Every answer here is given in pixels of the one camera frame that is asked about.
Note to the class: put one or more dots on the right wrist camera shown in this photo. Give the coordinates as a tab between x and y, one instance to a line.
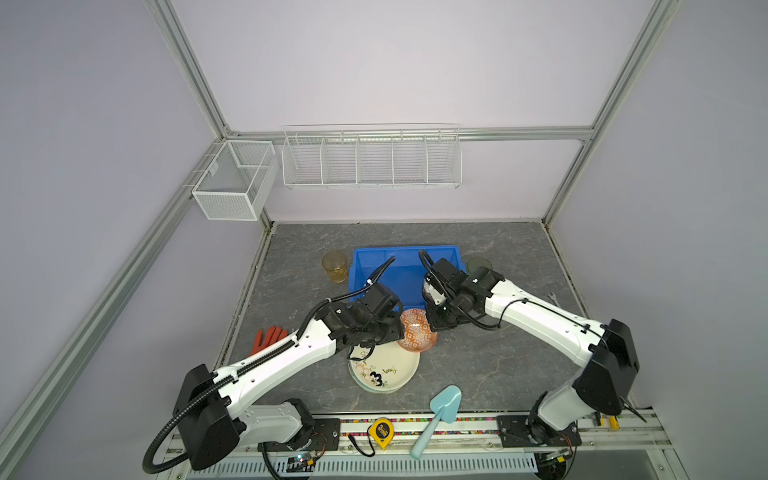
431	295

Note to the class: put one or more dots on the cream floral plate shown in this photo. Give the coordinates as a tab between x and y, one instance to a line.
392	355

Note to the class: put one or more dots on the red work glove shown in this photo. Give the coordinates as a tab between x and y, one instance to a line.
268	337

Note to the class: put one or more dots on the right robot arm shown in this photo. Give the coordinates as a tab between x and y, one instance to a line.
605	354

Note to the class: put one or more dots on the teal plastic shovel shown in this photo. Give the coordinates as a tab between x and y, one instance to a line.
444	406

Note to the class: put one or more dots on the orange patterned bowl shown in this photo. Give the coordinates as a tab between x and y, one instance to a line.
417	335

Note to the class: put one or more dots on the blue plastic bin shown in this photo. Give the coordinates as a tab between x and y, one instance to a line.
405	276

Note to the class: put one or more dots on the yellow tape measure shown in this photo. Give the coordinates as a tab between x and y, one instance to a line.
382	432

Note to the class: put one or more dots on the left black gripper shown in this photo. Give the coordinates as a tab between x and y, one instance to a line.
395	332

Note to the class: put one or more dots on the green glass cup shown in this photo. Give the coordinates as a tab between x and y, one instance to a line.
474	264

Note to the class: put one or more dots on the white mesh basket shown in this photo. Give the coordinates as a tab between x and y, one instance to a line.
237	181

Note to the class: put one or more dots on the white wire rack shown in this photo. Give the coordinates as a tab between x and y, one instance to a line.
389	155

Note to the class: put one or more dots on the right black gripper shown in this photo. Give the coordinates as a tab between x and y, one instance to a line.
433	320

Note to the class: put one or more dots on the green rimmed bottom plate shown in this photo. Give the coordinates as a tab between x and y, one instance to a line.
380	380

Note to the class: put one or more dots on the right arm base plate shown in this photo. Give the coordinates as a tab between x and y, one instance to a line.
519	430

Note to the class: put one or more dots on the amber glass cup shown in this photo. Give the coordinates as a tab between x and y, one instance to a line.
335	265

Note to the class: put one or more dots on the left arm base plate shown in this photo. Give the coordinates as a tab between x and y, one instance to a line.
320	434

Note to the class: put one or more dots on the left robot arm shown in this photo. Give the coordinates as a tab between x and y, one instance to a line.
214	411

